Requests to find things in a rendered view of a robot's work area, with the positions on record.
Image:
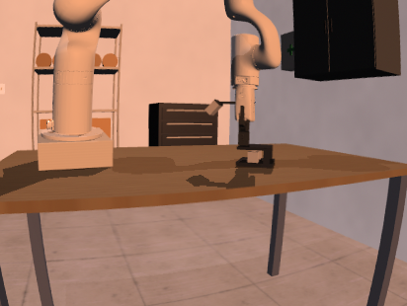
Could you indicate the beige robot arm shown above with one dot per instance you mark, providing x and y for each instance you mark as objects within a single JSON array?
[{"x": 72, "y": 96}]

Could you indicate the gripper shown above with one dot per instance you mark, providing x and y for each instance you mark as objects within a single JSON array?
[{"x": 244, "y": 110}]

